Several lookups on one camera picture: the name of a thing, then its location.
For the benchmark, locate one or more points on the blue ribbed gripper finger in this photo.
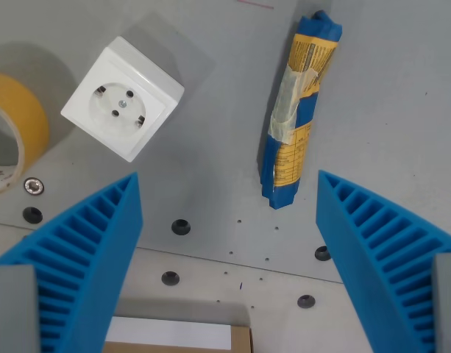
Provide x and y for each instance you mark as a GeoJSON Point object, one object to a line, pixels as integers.
{"type": "Point", "coordinates": [361, 235]}
{"type": "Point", "coordinates": [100, 239]}

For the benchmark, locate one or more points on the blue and yellow bag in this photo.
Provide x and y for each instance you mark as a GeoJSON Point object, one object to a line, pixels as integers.
{"type": "Point", "coordinates": [302, 110]}

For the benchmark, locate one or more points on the silver hex socket bolt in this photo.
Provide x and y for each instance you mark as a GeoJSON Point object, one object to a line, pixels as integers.
{"type": "Point", "coordinates": [33, 186]}

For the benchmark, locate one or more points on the white paper label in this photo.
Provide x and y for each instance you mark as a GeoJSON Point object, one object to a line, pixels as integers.
{"type": "Point", "coordinates": [166, 332]}

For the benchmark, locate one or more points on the yellow tape roll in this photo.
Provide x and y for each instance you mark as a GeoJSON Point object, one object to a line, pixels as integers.
{"type": "Point", "coordinates": [26, 110]}

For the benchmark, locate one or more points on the brown cardboard box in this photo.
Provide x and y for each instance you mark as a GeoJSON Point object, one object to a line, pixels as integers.
{"type": "Point", "coordinates": [242, 340]}

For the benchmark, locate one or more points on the white wall power socket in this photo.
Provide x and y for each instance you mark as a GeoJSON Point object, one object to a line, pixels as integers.
{"type": "Point", "coordinates": [118, 99]}

